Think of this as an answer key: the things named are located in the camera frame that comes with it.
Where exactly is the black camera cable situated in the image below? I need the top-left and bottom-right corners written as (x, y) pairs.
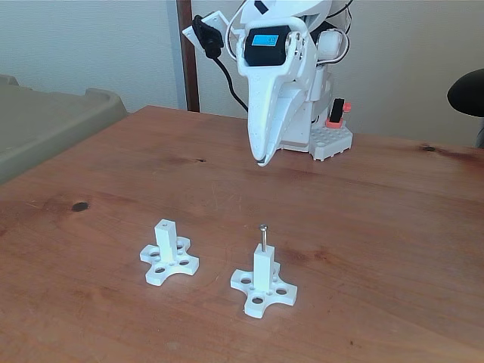
top-left (210, 54), bottom-right (250, 113)

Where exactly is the red white black servo cable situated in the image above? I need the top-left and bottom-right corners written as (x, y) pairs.
top-left (321, 0), bottom-right (353, 64)
top-left (224, 2), bottom-right (251, 64)

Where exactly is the dark brown wooden post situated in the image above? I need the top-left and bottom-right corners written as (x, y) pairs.
top-left (176, 0), bottom-right (200, 113)

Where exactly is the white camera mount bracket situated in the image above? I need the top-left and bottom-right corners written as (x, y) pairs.
top-left (181, 11), bottom-right (232, 54)

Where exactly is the black rounded chair part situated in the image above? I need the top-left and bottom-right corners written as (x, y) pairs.
top-left (447, 68), bottom-right (484, 118)

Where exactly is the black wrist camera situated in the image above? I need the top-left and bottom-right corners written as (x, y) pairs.
top-left (191, 14), bottom-right (226, 60)

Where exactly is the olive plastic bin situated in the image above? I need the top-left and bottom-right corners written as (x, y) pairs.
top-left (0, 74), bottom-right (129, 186)

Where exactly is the white post stand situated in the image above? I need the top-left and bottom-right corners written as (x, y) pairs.
top-left (139, 219), bottom-right (200, 287)
top-left (229, 244), bottom-right (299, 318)

